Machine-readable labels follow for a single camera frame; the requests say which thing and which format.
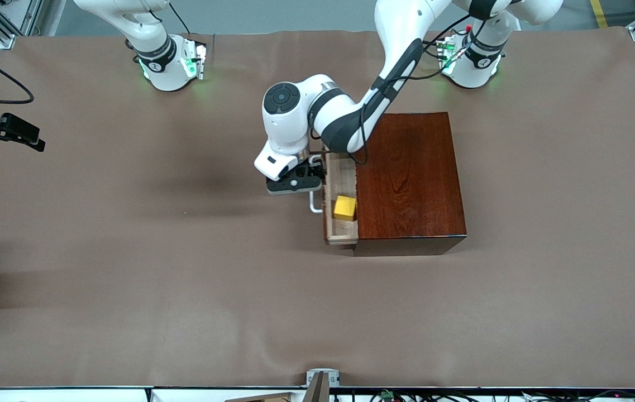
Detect yellow cube block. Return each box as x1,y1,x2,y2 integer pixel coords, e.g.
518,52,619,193
333,195,358,222

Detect dark red wooden cabinet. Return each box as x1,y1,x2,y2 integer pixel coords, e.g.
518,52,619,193
352,112,469,257

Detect table cover cloth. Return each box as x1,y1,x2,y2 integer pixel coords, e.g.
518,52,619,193
0,29,635,389

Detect brown cardboard piece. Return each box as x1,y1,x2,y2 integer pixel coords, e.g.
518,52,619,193
224,392,294,402

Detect yellow floor tape strip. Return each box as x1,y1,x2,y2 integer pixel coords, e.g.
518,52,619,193
590,0,609,28

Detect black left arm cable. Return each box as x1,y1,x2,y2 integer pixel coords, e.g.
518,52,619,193
351,14,488,166

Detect black right base cable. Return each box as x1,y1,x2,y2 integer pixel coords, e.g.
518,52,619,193
169,3,190,34

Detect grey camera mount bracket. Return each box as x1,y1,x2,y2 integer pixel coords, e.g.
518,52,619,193
305,368,341,402

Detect white table edge rail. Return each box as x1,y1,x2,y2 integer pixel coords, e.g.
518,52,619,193
0,386,635,402

